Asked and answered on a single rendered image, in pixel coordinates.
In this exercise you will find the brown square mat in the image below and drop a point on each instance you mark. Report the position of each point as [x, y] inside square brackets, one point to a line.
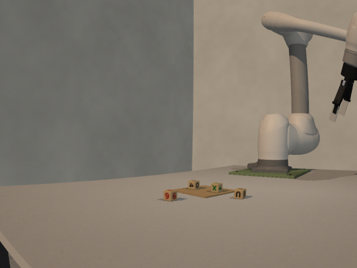
[204, 191]

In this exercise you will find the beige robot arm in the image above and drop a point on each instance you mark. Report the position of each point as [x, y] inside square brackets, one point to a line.
[278, 137]

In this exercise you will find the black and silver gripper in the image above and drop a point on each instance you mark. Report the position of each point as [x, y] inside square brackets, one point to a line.
[343, 94]

